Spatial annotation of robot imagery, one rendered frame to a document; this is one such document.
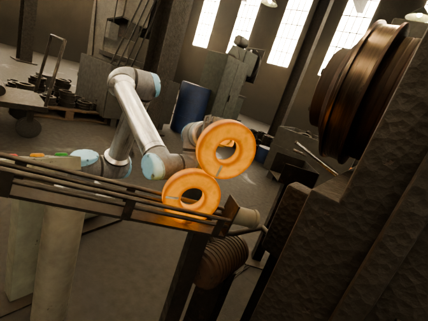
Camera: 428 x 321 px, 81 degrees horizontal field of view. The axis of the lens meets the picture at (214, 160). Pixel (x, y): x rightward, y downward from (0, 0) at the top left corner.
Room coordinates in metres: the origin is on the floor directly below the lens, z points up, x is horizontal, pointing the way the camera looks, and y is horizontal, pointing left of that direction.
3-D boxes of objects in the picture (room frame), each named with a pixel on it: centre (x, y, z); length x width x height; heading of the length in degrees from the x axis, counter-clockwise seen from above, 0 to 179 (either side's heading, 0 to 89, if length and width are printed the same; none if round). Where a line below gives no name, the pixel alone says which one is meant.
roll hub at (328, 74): (0.99, -0.33, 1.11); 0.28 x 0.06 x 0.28; 147
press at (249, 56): (9.16, 0.14, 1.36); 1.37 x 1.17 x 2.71; 47
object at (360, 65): (0.94, -0.41, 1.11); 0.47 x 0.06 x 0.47; 147
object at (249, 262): (1.52, -0.48, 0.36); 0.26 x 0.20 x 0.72; 2
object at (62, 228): (0.71, 0.42, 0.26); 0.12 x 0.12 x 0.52
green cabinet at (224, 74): (4.86, 0.31, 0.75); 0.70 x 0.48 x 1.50; 147
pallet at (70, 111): (3.32, 2.25, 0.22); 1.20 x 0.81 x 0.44; 142
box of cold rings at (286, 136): (3.62, -1.33, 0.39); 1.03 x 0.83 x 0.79; 61
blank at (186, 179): (0.62, 0.03, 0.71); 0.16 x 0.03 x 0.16; 112
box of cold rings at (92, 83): (4.06, 1.65, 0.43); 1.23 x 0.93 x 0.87; 145
